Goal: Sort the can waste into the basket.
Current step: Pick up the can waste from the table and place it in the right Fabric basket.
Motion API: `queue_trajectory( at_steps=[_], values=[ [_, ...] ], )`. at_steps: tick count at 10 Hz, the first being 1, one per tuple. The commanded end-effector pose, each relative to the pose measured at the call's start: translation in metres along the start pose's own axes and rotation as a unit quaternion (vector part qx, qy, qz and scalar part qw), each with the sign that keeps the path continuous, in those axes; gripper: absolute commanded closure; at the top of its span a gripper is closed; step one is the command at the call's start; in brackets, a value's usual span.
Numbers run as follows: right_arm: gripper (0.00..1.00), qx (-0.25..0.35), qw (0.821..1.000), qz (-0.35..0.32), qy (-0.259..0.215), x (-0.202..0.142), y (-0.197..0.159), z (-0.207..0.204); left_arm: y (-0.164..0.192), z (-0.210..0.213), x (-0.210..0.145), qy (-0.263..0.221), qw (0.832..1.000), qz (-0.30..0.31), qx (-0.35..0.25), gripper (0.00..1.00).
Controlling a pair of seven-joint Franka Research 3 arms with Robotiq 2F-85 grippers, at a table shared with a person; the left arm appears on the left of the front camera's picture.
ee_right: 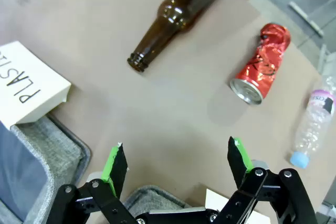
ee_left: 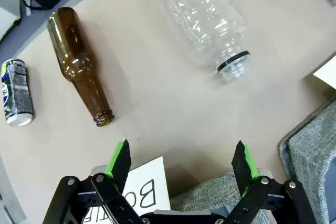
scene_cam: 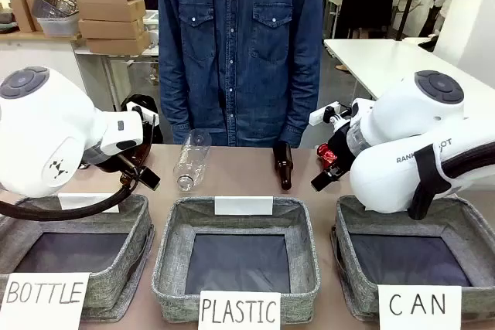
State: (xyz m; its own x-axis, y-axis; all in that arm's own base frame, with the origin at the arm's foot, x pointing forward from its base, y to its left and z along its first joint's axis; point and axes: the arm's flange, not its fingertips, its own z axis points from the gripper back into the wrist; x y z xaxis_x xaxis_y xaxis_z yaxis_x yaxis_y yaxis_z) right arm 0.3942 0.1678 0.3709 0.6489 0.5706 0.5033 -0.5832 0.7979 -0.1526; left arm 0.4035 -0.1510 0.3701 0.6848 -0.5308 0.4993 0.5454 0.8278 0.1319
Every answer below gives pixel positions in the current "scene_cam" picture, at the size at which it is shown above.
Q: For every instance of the white cabinet with wooden top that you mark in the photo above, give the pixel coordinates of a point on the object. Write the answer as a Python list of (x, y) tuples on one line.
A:
[(38, 55)]

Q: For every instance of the grey bowl stack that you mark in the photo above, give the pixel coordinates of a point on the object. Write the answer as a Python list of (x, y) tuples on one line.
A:
[(8, 22)]

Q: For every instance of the dark mesh plastic basket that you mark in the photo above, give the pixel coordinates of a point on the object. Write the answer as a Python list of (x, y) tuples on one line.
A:
[(54, 3)]

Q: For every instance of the clear unlabelled plastic bottle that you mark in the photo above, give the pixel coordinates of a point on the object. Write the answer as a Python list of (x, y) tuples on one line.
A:
[(191, 164)]

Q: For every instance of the black backpack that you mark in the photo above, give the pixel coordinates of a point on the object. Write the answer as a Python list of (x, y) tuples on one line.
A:
[(133, 101)]

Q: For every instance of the white BOTTLE paper label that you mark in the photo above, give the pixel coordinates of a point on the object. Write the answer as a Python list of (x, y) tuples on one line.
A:
[(42, 295)]

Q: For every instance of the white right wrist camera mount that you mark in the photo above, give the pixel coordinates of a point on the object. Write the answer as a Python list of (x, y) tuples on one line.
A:
[(321, 115)]

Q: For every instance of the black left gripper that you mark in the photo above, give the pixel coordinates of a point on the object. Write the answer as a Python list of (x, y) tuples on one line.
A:
[(147, 135)]

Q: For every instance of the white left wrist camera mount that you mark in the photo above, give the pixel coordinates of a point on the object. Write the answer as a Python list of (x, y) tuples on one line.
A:
[(145, 113)]

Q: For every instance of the crushed red can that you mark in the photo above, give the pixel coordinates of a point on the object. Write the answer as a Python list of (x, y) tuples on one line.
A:
[(325, 154)]

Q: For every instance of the blank white paper tag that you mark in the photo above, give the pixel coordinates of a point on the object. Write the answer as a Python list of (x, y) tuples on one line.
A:
[(91, 199), (243, 206)]

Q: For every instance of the clear plastic bin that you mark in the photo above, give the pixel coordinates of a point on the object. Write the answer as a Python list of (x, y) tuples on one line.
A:
[(58, 28)]

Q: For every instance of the large open cardboard box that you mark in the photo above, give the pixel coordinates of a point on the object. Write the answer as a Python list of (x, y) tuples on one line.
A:
[(108, 1)]

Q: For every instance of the grey fabric bottle basket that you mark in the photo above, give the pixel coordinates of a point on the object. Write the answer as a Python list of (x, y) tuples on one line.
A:
[(131, 237)]

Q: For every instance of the grey fabric can basket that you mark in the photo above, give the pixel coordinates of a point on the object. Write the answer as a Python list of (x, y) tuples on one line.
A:
[(344, 237)]

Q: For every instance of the person in denim shirt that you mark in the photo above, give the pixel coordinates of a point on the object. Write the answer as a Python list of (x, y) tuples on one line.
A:
[(239, 55)]

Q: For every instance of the white PLASTIC paper label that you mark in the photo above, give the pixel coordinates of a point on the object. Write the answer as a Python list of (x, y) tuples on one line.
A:
[(239, 308)]

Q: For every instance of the flat cardboard box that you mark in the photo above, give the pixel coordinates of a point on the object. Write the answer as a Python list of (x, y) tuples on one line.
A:
[(110, 28), (116, 46)]

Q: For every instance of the large white desk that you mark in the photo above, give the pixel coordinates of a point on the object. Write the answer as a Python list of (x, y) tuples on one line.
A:
[(386, 59)]

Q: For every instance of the person's left forearm denim sleeve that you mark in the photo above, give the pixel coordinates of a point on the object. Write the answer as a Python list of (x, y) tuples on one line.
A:
[(303, 102)]

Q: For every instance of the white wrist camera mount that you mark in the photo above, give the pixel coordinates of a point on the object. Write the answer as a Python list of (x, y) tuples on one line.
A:
[(145, 113), (321, 115)]

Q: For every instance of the grey fabric plastic basket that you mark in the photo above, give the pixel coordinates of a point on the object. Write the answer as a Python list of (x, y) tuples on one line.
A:
[(174, 252)]

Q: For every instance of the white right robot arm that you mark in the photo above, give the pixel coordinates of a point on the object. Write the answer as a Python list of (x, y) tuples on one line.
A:
[(406, 125)]

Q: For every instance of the white CAN paper label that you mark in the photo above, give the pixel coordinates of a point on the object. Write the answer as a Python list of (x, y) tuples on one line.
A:
[(419, 305)]

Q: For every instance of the white table with metal legs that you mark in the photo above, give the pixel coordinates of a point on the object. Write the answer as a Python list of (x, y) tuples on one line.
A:
[(116, 57)]

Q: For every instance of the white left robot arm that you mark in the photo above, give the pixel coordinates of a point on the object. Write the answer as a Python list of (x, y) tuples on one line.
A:
[(46, 133)]

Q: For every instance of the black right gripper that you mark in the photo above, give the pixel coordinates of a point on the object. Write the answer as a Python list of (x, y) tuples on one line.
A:
[(340, 148)]

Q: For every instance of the person's right forearm denim sleeve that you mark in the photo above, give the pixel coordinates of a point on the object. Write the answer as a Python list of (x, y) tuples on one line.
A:
[(172, 102)]

